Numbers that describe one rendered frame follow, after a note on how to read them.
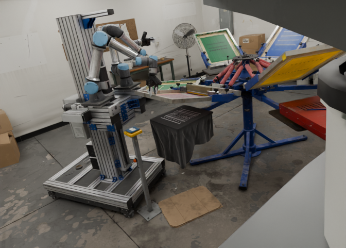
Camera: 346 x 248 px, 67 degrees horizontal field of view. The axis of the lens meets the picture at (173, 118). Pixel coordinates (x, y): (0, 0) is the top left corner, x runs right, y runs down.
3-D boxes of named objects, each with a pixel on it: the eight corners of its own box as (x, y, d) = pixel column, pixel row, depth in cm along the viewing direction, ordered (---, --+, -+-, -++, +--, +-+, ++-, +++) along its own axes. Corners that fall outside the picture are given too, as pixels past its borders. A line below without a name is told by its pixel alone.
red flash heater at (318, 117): (396, 132, 168) (399, 115, 164) (331, 147, 163) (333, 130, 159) (328, 104, 225) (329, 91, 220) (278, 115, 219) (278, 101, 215)
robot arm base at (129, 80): (117, 86, 286) (115, 78, 282) (125, 83, 298) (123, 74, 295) (128, 86, 279) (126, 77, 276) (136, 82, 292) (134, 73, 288)
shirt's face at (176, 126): (177, 129, 235) (177, 129, 235) (149, 119, 268) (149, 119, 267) (212, 112, 262) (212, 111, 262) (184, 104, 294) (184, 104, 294)
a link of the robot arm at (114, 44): (92, 39, 234) (141, 66, 250) (91, 39, 224) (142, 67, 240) (98, 27, 232) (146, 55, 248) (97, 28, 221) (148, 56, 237)
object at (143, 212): (148, 221, 266) (128, 137, 231) (136, 211, 283) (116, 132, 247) (164, 210, 278) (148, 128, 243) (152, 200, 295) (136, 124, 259)
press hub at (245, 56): (253, 162, 337) (249, 56, 287) (229, 153, 366) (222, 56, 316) (270, 149, 358) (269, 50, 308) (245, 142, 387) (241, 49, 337)
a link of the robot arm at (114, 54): (117, 77, 286) (105, 24, 266) (111, 75, 297) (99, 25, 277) (126, 73, 293) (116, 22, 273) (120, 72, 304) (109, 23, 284)
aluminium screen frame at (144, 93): (171, 103, 215) (172, 99, 214) (134, 94, 259) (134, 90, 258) (231, 99, 265) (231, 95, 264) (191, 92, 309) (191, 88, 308)
